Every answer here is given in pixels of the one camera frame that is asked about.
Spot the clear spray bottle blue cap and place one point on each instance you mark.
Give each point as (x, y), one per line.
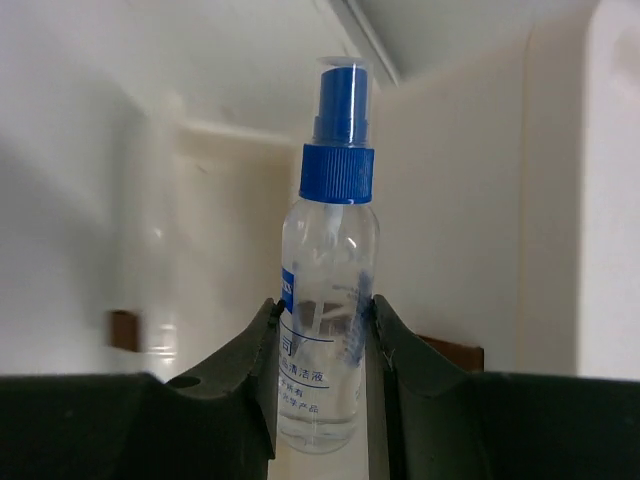
(330, 242)

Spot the white three-drawer cabinet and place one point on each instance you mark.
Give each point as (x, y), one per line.
(150, 151)

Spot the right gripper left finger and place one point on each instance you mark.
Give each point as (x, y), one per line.
(218, 420)

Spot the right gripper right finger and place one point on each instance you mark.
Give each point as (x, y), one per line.
(429, 419)

